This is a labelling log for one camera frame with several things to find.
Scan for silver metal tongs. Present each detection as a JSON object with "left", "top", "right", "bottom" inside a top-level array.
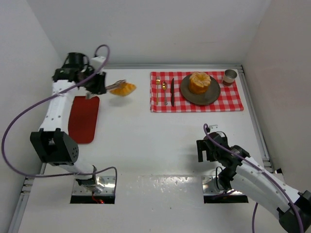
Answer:
[{"left": 86, "top": 79, "right": 127, "bottom": 100}]

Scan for golden croissant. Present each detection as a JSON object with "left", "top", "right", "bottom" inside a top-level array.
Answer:
[{"left": 110, "top": 83, "right": 137, "bottom": 97}]

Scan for round sugar-topped bread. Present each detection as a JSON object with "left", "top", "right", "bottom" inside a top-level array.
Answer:
[{"left": 189, "top": 72, "right": 211, "bottom": 95}]

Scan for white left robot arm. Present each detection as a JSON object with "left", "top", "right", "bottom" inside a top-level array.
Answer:
[{"left": 30, "top": 52, "right": 106, "bottom": 188}]

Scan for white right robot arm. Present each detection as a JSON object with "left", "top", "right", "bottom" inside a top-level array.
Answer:
[{"left": 196, "top": 132, "right": 311, "bottom": 233}]

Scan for red plastic tray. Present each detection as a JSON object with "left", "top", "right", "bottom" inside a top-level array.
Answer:
[{"left": 68, "top": 96, "right": 100, "bottom": 144}]

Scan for dark round plate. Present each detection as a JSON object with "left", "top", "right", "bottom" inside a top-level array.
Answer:
[{"left": 180, "top": 74, "right": 221, "bottom": 105}]

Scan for gold fork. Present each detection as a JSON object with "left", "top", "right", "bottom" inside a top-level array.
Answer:
[{"left": 155, "top": 76, "right": 161, "bottom": 105}]

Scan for iridescent gold spoon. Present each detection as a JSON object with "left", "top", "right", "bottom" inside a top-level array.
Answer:
[{"left": 162, "top": 81, "right": 168, "bottom": 106}]

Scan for black knife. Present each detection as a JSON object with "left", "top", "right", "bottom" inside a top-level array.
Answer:
[{"left": 171, "top": 78, "right": 175, "bottom": 107}]

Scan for red white checkered cloth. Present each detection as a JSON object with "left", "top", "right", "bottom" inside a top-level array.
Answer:
[{"left": 150, "top": 71, "right": 244, "bottom": 113}]

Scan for metal cup brown base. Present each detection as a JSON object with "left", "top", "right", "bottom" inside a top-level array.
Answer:
[{"left": 222, "top": 69, "right": 238, "bottom": 86}]

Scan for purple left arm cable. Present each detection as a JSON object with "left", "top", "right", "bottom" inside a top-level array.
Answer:
[{"left": 1, "top": 44, "right": 118, "bottom": 195}]

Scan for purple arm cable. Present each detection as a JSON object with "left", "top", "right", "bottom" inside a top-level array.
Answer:
[
  {"left": 1, "top": 44, "right": 118, "bottom": 195},
  {"left": 203, "top": 123, "right": 303, "bottom": 233}
]

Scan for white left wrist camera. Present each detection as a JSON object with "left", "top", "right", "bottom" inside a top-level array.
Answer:
[{"left": 90, "top": 56, "right": 106, "bottom": 70}]

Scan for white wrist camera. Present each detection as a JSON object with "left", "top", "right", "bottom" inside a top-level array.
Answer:
[
  {"left": 90, "top": 56, "right": 106, "bottom": 70},
  {"left": 209, "top": 125, "right": 218, "bottom": 130}
]

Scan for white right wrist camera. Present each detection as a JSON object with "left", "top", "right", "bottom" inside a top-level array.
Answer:
[{"left": 209, "top": 125, "right": 218, "bottom": 130}]

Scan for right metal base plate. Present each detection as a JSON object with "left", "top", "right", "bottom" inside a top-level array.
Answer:
[{"left": 201, "top": 176, "right": 244, "bottom": 197}]

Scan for metal base plate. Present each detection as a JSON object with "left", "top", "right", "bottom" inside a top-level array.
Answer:
[
  {"left": 71, "top": 176, "right": 116, "bottom": 197},
  {"left": 201, "top": 176, "right": 244, "bottom": 197}
]

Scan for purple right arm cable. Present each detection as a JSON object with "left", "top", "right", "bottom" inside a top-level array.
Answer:
[{"left": 203, "top": 123, "right": 303, "bottom": 233}]

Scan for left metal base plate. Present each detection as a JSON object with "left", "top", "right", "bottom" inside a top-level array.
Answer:
[{"left": 71, "top": 176, "right": 116, "bottom": 197}]

